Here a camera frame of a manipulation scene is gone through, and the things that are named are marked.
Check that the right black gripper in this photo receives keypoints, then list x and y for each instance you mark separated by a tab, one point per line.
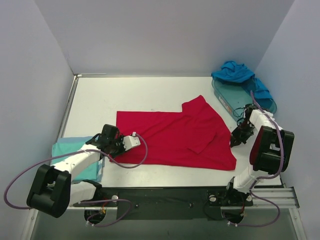
240	131

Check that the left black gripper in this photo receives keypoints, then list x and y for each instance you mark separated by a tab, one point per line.
116	149

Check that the red polo shirt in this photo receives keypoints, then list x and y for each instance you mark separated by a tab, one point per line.
196	137

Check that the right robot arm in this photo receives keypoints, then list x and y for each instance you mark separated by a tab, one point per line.
271	150

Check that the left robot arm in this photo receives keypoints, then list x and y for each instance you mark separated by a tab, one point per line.
53	190

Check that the folded light blue shirt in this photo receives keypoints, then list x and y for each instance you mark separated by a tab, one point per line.
72	144

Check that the teal plastic basket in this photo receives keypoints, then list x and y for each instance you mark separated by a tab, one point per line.
235	96

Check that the folded teal shirt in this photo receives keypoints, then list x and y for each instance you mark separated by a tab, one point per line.
75	162

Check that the blue t shirt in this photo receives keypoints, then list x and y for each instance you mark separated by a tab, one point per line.
235	73

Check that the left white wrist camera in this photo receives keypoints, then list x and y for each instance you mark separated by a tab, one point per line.
131	141

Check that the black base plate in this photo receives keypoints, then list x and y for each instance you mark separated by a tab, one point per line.
126	210

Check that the aluminium front rail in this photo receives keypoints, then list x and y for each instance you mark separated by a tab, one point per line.
275	197

